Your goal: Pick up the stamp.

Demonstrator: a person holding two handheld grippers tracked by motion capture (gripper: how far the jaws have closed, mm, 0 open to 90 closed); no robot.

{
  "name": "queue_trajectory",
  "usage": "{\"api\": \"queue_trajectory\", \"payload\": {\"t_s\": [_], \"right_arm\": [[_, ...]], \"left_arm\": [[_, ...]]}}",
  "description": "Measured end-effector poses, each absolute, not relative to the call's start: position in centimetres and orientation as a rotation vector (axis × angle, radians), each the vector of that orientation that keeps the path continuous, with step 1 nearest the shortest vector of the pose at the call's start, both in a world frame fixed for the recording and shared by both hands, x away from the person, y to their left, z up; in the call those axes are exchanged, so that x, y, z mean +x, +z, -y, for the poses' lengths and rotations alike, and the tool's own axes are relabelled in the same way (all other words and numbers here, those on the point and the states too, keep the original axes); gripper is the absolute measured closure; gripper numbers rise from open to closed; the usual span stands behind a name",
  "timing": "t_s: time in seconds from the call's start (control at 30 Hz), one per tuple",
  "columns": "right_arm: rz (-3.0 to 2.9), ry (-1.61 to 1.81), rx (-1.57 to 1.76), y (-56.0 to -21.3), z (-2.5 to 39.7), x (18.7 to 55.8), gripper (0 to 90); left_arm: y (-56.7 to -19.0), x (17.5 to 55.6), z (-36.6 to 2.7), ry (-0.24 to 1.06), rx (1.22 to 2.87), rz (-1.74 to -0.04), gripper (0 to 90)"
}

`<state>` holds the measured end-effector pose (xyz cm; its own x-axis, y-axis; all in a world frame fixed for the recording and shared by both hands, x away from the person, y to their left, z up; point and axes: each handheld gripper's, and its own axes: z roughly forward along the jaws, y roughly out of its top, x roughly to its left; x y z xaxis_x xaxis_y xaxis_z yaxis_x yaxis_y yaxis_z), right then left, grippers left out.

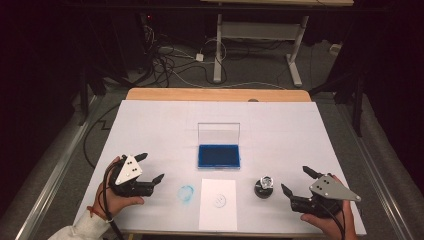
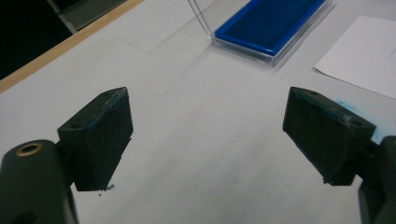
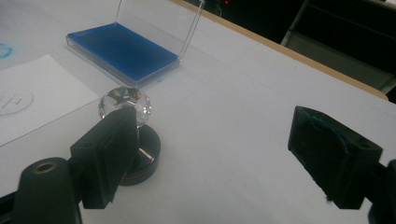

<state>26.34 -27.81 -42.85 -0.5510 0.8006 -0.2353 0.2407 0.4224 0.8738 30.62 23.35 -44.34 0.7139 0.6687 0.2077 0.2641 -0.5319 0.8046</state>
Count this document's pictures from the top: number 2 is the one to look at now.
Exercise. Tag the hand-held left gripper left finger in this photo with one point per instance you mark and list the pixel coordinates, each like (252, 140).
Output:
(96, 140)

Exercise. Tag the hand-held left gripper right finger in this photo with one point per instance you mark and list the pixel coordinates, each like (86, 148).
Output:
(323, 140)

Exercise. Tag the blue ink pad clear case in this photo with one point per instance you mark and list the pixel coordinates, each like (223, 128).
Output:
(267, 25)

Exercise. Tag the small white paper sheet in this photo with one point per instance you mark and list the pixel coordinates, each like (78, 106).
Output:
(367, 56)

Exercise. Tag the large white table cover sheet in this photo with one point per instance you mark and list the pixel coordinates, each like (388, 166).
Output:
(202, 140)

